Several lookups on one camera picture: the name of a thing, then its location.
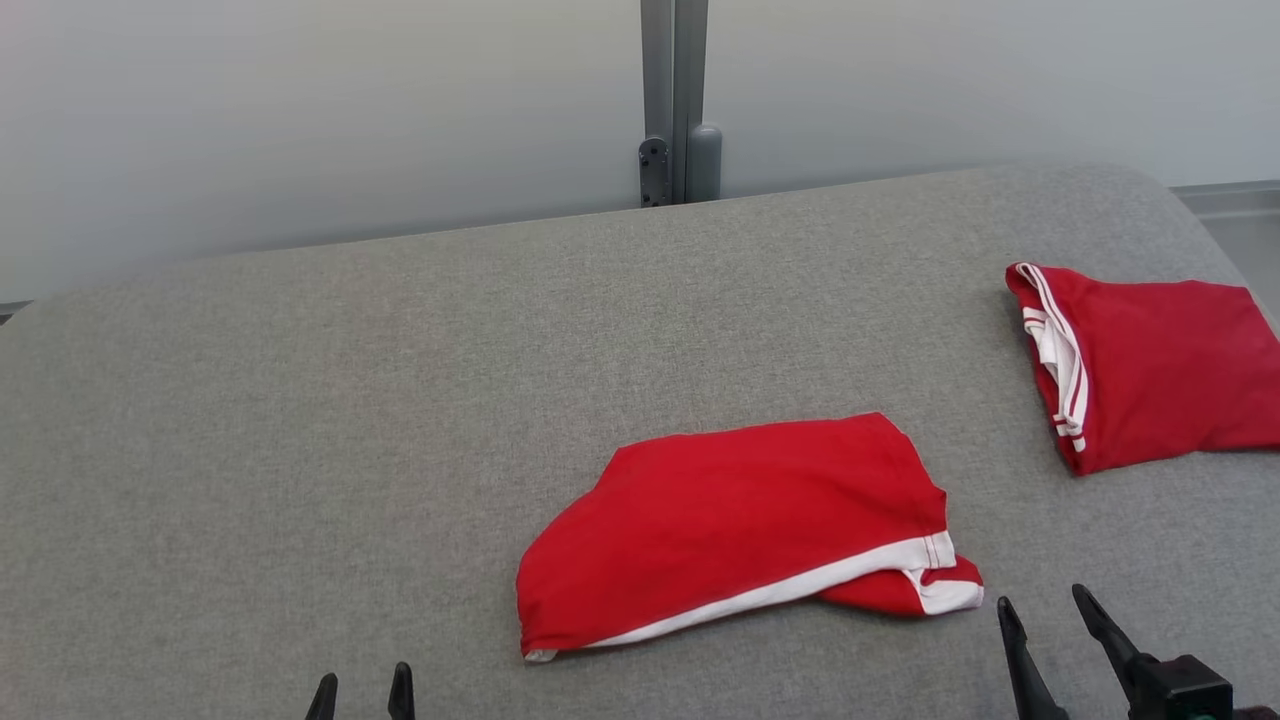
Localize grey metal wall post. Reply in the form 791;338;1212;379
640;0;709;206

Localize grey fabric sofa surface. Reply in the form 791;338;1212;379
0;163;1280;720

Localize grey wall baseboard strip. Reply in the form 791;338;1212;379
1170;180;1280;217

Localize red jersey with printed letters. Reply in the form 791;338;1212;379
1005;262;1280;477

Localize grey cylindrical post cap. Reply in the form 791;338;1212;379
686;123;723;203

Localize dark grey hinge bracket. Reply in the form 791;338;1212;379
638;137;673;208

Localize red shorts with white stripe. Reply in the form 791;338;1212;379
515;412;986;664

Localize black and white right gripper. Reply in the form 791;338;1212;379
996;584;1280;720

